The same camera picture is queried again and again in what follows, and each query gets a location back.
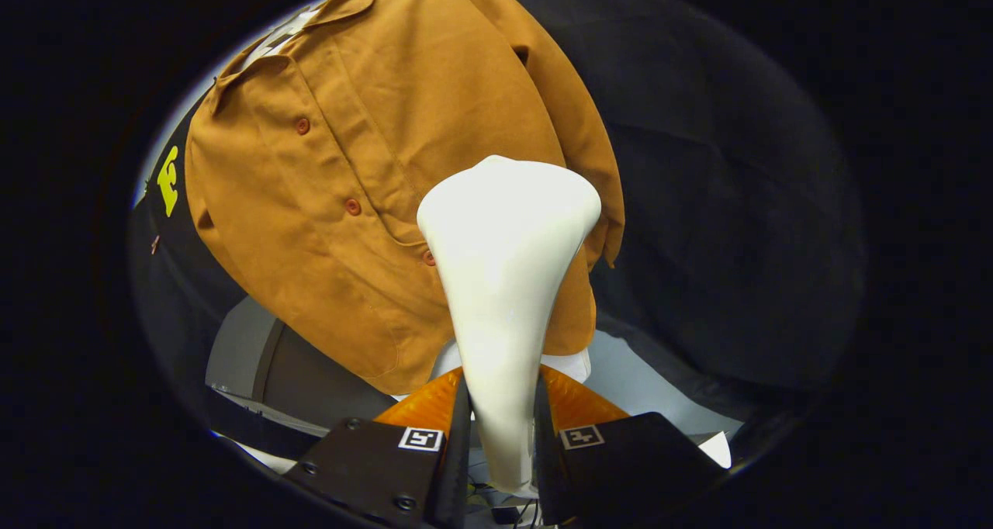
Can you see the orange button shirt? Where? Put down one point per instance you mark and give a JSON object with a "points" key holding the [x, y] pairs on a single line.
{"points": [[349, 164]]}

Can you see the grey cabinet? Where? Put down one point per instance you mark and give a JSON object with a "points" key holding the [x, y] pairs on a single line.
{"points": [[310, 374]]}

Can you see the black backdrop cloth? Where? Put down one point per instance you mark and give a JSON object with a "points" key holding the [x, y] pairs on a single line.
{"points": [[737, 203]]}

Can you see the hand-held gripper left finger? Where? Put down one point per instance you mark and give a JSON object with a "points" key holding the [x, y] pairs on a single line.
{"points": [[456, 475]]}

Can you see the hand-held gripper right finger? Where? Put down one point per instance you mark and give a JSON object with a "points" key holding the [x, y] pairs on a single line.
{"points": [[544, 475]]}

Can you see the white garment steamer head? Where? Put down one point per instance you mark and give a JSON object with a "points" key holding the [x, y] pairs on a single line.
{"points": [[504, 281]]}

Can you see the white mannequin torso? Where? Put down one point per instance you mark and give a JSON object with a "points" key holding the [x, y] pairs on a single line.
{"points": [[570, 366]]}

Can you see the white sheet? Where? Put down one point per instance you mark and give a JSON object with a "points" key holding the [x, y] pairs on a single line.
{"points": [[717, 450]]}

